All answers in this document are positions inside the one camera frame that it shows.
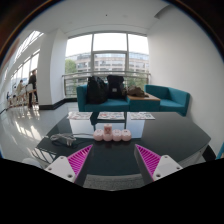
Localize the teal armchair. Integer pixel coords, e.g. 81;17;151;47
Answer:
144;84;190;116

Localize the black backpack right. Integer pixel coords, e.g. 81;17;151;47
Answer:
107;75;124;99

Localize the black backpack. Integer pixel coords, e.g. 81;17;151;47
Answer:
107;75;124;99
87;76;107;104

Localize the wooden side table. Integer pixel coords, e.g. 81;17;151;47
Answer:
127;93;160;101

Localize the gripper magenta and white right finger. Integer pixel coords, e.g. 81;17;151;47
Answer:
134;144;182;182

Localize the left magazine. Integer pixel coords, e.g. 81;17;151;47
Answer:
67;112;92;120

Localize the standing person in black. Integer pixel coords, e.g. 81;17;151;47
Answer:
28;70;38;108

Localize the teal sofa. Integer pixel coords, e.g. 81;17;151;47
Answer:
76;85;160;112

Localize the black backpack left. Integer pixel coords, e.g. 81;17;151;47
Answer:
87;76;107;104

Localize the pink charger plug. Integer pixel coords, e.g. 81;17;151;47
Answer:
104;124;112;134

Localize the grey cable bundle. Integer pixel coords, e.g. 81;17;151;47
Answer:
49;132;94;147

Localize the right magazine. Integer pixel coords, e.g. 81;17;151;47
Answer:
128;112;155;120

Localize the brown bag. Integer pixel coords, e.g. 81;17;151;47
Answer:
127;85;146;97

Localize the black glass coffee table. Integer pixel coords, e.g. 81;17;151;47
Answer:
34;112;210;176

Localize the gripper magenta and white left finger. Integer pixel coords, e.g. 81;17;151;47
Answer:
46;145;93;183

